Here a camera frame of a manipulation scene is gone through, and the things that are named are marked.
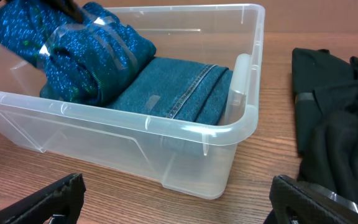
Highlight blue denim jeans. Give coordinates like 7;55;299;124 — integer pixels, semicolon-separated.
108;57;233;125

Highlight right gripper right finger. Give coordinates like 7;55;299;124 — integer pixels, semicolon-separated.
265;175;358;224

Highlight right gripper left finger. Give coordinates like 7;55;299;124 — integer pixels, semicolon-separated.
0;173;86;224

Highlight sparkly blue knit garment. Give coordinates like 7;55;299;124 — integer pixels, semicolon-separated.
0;1;156;106

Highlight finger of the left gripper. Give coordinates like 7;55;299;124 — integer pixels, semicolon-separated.
42;0;83;24

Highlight black garment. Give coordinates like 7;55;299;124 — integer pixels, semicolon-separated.
291;48;358;204

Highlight clear plastic storage bin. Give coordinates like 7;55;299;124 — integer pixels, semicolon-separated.
0;4;265;199

